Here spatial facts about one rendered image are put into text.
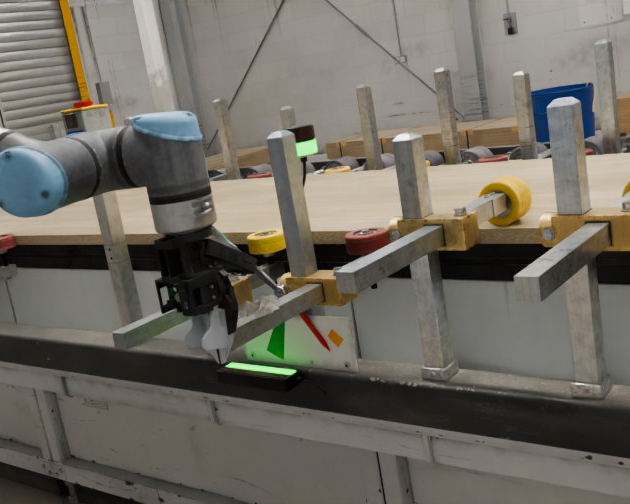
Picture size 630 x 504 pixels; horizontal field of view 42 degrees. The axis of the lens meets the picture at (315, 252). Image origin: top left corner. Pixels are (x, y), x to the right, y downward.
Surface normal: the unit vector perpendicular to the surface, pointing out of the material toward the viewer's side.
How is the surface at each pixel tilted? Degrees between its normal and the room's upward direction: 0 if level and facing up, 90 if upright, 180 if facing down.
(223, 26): 90
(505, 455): 90
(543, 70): 90
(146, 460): 90
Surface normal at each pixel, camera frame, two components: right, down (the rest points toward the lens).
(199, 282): 0.79, 0.00
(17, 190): -0.25, 0.29
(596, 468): -0.59, 0.27
